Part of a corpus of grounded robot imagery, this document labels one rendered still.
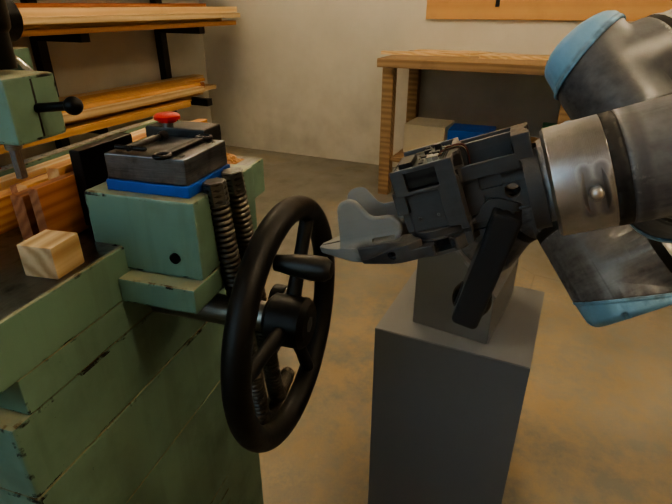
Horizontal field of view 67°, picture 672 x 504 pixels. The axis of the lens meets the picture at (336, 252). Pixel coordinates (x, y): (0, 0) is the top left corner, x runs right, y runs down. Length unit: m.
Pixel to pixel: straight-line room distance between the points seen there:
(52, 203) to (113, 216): 0.07
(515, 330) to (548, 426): 0.68
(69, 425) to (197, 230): 0.24
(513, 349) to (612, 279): 0.25
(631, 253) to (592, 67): 0.37
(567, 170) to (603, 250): 0.47
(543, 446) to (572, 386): 0.32
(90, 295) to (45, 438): 0.14
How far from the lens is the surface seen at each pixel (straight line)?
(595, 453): 1.70
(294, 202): 0.53
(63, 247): 0.55
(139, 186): 0.57
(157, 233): 0.56
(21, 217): 0.65
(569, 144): 0.42
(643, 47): 0.59
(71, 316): 0.56
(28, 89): 0.66
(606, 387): 1.95
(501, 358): 1.00
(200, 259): 0.55
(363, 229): 0.46
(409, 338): 1.02
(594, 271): 0.88
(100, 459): 0.66
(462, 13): 3.72
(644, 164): 0.42
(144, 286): 0.58
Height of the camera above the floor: 1.14
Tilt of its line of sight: 26 degrees down
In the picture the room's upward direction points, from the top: straight up
